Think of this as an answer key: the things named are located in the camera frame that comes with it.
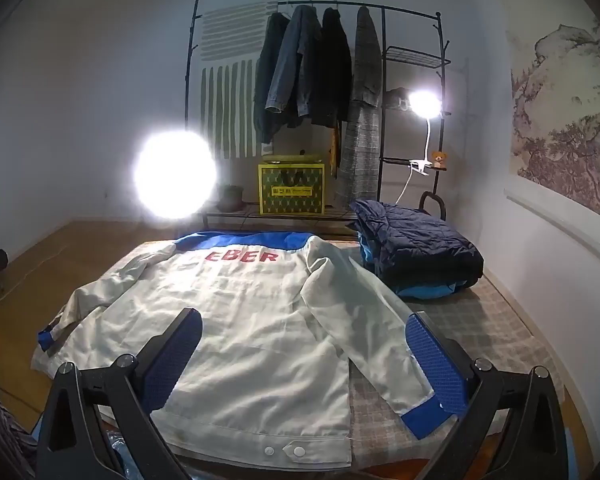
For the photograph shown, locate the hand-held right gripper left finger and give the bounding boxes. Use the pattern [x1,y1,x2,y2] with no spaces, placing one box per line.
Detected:
[36,307,203,480]

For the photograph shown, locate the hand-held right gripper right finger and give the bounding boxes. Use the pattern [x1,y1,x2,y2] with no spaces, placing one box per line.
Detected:
[405,311,570,480]

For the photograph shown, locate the white and blue jacket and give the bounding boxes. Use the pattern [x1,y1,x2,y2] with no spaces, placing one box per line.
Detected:
[31,231,468,470]

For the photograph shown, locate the black metal clothes rack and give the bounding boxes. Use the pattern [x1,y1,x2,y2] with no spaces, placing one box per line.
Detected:
[182,0,453,235]

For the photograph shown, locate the plaid bed sheet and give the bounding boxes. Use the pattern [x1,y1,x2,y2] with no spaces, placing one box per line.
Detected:
[140,240,563,471]

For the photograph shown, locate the folded light blue garment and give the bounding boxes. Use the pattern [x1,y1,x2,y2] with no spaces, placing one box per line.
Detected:
[357,237,473,302]

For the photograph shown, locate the navy quilted jacket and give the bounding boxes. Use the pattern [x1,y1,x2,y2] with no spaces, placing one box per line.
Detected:
[350,199,485,291]

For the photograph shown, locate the dark plant pot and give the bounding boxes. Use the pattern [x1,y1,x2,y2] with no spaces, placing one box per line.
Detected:
[216,184,244,212]

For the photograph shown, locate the yellow and green patterned box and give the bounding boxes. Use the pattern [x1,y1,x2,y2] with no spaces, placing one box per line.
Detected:
[258,152,326,216]

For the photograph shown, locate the hanging yellow cloth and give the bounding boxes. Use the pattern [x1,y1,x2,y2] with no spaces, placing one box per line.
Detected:
[329,125,342,177]

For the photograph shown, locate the white clip lamp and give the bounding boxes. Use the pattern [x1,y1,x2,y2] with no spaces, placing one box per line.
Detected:
[394,89,444,207]

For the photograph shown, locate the hanging grey plaid coat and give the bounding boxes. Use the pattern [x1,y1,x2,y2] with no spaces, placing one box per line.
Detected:
[334,6,383,206]

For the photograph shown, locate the dark cloth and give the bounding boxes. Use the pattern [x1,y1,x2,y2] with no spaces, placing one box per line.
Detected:
[382,87,412,110]

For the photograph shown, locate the hanging black coat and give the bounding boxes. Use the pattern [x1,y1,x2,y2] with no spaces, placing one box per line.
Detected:
[310,7,353,128]

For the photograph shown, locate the hanging dark jacket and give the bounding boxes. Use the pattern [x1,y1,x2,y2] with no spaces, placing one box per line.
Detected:
[254,12,291,146]

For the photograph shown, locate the hanging denim jacket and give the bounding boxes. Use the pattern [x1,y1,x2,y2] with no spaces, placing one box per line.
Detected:
[265,5,323,118]

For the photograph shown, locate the wooden bed frame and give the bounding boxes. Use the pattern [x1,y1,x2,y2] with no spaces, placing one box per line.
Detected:
[350,435,486,480]

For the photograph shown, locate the black metal bed rail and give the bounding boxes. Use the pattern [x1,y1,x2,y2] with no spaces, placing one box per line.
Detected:
[419,191,447,222]

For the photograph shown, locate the ring light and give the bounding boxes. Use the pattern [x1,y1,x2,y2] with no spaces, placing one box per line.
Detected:
[134,131,218,220]

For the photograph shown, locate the green striped wall poster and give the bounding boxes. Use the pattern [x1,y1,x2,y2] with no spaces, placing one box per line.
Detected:
[198,1,281,158]

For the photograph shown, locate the landscape wall painting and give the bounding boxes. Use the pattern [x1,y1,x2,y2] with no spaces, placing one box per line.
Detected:
[505,15,600,226]

